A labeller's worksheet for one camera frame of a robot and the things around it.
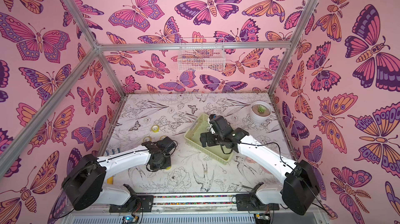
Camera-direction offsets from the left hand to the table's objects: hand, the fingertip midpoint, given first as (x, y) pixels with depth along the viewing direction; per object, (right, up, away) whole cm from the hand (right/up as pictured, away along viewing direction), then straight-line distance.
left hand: (168, 164), depth 86 cm
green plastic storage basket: (+17, +19, +15) cm, 30 cm away
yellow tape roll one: (-12, +18, +14) cm, 26 cm away
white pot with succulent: (+54, +29, +9) cm, 62 cm away
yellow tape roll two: (-6, +13, +10) cm, 17 cm away
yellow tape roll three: (-17, +13, +10) cm, 23 cm away
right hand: (+20, +15, -6) cm, 26 cm away
